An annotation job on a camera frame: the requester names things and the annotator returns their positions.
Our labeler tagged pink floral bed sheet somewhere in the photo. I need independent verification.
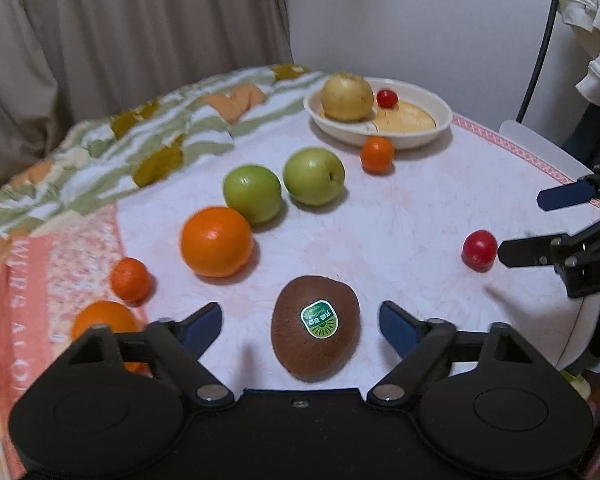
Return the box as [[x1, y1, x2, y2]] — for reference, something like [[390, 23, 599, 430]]
[[0, 109, 600, 480]]

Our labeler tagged brown kiwi with green sticker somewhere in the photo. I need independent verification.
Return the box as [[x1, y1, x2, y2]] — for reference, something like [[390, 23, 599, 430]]
[[271, 275, 361, 382]]

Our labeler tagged black curved tube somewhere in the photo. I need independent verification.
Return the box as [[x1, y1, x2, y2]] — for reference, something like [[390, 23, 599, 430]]
[[516, 0, 562, 124]]

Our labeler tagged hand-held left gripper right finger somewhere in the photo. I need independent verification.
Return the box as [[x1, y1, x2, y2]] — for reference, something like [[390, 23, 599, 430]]
[[367, 300, 546, 408]]

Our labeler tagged white seat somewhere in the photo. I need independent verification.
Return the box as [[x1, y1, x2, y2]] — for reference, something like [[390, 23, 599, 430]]
[[498, 119, 596, 182]]

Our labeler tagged green apple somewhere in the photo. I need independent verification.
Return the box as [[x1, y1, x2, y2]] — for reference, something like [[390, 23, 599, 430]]
[[223, 164, 284, 225], [282, 147, 345, 206]]

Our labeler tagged small mandarin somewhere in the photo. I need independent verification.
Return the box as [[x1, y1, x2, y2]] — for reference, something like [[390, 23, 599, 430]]
[[360, 136, 395, 174], [111, 257, 152, 304]]

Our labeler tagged yellow pear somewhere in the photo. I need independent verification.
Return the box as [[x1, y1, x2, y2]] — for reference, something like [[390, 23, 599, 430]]
[[321, 72, 375, 122]]

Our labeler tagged green and white patterned quilt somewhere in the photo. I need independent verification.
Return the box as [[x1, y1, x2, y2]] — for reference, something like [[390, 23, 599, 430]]
[[0, 63, 327, 241]]

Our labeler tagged large orange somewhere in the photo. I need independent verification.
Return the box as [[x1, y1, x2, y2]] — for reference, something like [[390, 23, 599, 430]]
[[180, 206, 255, 278]]

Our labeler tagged medium orange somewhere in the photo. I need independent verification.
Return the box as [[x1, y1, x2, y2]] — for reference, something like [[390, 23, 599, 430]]
[[71, 300, 149, 374]]

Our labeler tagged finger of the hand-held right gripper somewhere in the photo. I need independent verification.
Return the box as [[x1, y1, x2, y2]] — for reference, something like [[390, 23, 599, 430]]
[[536, 162, 600, 212], [497, 209, 600, 299]]

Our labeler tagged cream shallow bowl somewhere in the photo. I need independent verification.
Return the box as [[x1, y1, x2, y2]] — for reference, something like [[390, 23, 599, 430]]
[[303, 77, 453, 151]]

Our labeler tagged beige curtain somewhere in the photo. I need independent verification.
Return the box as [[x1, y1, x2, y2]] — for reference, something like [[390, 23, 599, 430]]
[[0, 0, 294, 189]]

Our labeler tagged white garment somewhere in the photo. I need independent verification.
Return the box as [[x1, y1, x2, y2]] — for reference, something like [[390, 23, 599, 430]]
[[551, 0, 600, 107]]

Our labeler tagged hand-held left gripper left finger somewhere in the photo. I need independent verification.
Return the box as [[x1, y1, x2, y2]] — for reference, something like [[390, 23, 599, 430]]
[[55, 302, 236, 408]]

